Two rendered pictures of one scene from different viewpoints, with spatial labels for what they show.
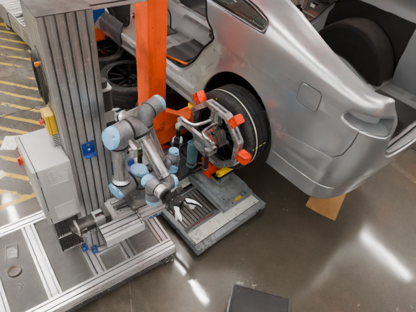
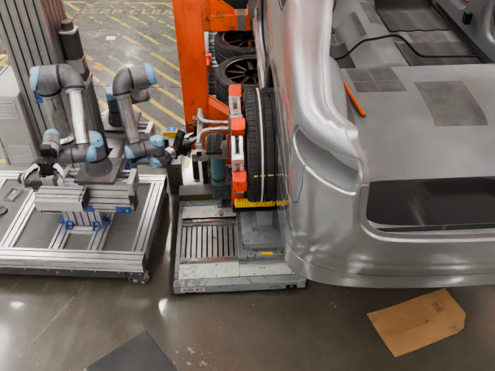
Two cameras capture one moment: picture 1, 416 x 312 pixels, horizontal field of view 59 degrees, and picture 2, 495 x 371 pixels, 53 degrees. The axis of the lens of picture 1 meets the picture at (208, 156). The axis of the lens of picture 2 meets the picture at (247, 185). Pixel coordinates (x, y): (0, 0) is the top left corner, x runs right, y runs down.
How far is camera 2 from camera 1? 1.80 m
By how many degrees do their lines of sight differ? 32
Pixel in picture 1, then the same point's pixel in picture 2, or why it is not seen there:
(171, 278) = (127, 300)
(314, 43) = (311, 27)
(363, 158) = (321, 218)
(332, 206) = (412, 338)
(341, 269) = not seen: outside the picture
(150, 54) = (177, 20)
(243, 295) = (142, 346)
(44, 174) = not seen: outside the picture
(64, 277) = (27, 235)
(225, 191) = (254, 237)
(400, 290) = not seen: outside the picture
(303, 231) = (331, 343)
